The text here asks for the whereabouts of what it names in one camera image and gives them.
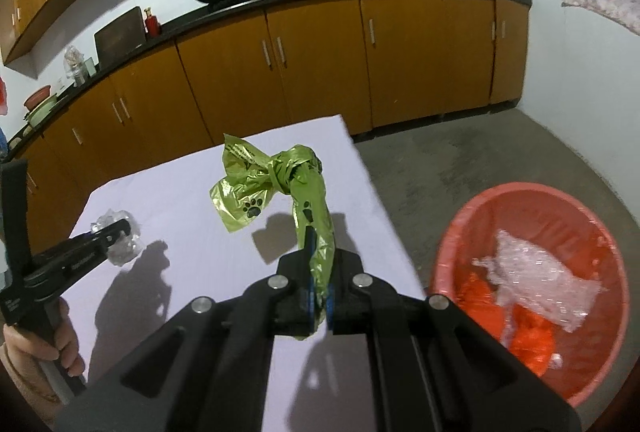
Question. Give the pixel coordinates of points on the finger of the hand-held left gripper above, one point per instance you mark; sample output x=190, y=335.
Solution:
x=85, y=244

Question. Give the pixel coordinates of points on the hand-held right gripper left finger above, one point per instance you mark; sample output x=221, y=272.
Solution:
x=310, y=244

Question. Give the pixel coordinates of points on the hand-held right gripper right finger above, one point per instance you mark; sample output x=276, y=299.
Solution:
x=345, y=272

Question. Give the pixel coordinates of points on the small clear plastic scrap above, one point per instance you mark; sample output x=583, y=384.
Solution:
x=125, y=248

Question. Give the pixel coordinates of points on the olive green plastic bag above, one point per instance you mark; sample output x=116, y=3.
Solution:
x=300, y=172

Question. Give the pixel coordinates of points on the large orange plastic bag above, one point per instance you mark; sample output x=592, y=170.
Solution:
x=475, y=307

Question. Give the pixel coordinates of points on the clear plastic bag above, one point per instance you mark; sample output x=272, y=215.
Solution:
x=535, y=272

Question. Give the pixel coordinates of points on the round orange plastic bag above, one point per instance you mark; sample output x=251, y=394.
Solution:
x=535, y=339

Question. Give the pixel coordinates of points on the red plastic basin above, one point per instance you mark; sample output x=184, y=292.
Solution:
x=550, y=212

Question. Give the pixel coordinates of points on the person's left forearm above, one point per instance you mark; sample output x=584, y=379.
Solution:
x=20, y=382

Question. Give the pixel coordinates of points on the person's left hand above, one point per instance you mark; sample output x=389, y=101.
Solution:
x=67, y=337

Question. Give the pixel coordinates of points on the blue hanging cloth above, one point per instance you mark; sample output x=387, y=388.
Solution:
x=3, y=145

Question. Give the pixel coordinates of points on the pale green basin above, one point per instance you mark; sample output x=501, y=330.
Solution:
x=42, y=112

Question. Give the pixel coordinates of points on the red hanging plastic bag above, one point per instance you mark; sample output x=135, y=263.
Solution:
x=3, y=97

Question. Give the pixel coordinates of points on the pink basin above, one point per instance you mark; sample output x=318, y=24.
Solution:
x=37, y=96

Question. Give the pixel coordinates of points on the glass jar with plastic cover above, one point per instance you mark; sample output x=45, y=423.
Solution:
x=76, y=65

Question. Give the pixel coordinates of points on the brown wooden base cabinets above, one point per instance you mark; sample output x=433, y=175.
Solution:
x=400, y=62

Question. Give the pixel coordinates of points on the brown wooden cutting board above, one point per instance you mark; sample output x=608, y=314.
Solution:
x=120, y=37

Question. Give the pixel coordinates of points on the small red bottle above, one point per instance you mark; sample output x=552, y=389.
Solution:
x=152, y=25

